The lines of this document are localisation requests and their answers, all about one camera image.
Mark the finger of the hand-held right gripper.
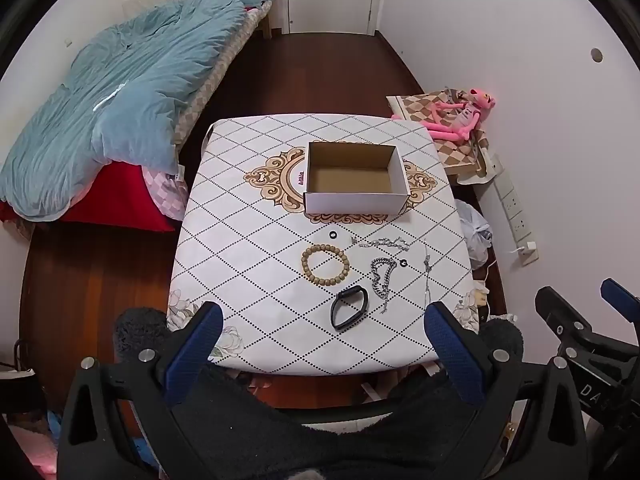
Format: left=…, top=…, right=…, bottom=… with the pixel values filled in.
left=535, top=286, right=616, bottom=351
left=600, top=276, right=640, bottom=341

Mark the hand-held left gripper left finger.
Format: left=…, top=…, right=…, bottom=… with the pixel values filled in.
left=57, top=301, right=226, bottom=480

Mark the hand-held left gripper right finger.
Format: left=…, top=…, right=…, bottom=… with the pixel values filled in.
left=422, top=301, right=588, bottom=480

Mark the thin silver pendant necklace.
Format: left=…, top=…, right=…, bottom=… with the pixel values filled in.
left=422, top=245, right=436, bottom=306

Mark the thick silver chain bracelet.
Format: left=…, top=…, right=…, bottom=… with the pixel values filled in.
left=370, top=256, right=399, bottom=313

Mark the black band bracelet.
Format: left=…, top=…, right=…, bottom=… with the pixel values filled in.
left=330, top=285, right=372, bottom=332

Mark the thin silver chain bracelet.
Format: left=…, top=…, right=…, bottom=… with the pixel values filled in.
left=350, top=236, right=412, bottom=253

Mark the wooden bead bracelet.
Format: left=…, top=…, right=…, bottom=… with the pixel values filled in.
left=301, top=244, right=351, bottom=288

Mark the cardboard box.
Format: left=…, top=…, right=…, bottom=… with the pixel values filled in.
left=304, top=141, right=412, bottom=217

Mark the person's dark fuzzy clothing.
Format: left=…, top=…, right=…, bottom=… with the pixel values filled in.
left=115, top=307, right=523, bottom=480

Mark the diamond pattern tablecloth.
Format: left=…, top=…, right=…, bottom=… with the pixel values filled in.
left=167, top=114, right=483, bottom=376

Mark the white power strip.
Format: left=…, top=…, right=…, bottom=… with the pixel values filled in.
left=492, top=170, right=540, bottom=266

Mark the white plastic bag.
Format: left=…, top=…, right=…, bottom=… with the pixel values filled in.
left=455, top=199, right=493, bottom=271

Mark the pink checked pillow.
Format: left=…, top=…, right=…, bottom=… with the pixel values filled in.
left=142, top=165, right=190, bottom=222

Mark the red blanket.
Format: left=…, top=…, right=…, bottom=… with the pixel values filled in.
left=0, top=160, right=183, bottom=233

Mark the pink plush toy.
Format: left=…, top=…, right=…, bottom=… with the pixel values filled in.
left=419, top=86, right=500, bottom=147

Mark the brown checkered blanket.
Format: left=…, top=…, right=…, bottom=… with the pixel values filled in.
left=386, top=87, right=503, bottom=186

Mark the bed with checked mattress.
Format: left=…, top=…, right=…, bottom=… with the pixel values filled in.
left=122, top=0, right=275, bottom=146

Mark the light blue duvet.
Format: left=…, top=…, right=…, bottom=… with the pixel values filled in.
left=0, top=0, right=273, bottom=221

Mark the white charger cable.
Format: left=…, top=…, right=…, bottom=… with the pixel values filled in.
left=482, top=247, right=522, bottom=281

